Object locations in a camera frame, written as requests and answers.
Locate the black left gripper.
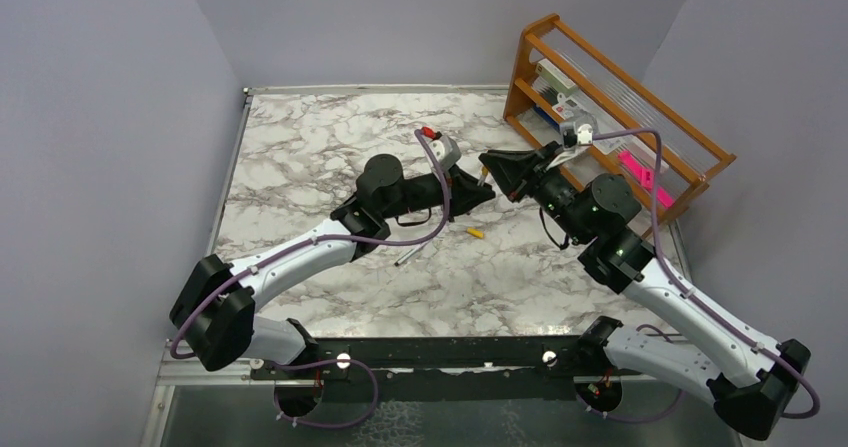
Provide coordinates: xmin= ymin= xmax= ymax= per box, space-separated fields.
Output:
xmin=381 ymin=163 xmax=495 ymax=222

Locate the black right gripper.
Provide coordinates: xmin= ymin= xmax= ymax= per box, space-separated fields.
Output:
xmin=481 ymin=141 xmax=592 ymax=244

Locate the yellow pen cap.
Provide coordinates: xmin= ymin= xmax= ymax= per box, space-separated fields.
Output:
xmin=466 ymin=228 xmax=485 ymax=239

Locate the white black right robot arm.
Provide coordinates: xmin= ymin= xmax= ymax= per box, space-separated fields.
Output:
xmin=479 ymin=143 xmax=811 ymax=441

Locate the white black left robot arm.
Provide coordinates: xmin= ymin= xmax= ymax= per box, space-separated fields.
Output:
xmin=169 ymin=154 xmax=495 ymax=378

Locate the pink tool on shelf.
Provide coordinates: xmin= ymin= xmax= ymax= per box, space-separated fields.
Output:
xmin=617 ymin=151 xmax=674 ymax=209

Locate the wooden shelf rack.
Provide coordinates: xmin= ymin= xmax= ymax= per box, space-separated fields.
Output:
xmin=503 ymin=14 xmax=736 ymax=224

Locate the white device on shelf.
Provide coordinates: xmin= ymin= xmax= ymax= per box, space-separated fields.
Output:
xmin=552 ymin=92 xmax=627 ymax=155

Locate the white green box on shelf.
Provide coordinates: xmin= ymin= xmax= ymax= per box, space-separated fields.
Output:
xmin=535 ymin=58 xmax=579 ymax=97

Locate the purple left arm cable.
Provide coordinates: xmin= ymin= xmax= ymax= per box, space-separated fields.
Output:
xmin=169 ymin=127 xmax=454 ymax=430

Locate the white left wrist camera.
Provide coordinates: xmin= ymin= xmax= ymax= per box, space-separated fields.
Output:
xmin=428 ymin=135 xmax=462 ymax=174

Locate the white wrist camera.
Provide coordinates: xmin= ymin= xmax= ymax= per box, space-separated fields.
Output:
xmin=548 ymin=113 xmax=598 ymax=170
xmin=428 ymin=135 xmax=462 ymax=174

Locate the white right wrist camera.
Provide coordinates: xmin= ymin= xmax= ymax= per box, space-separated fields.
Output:
xmin=548 ymin=113 xmax=598 ymax=170

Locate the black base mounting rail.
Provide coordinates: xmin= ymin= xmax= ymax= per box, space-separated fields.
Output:
xmin=250 ymin=335 xmax=623 ymax=402

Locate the aluminium frame rail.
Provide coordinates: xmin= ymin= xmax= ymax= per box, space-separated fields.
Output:
xmin=156 ymin=339 xmax=260 ymax=388

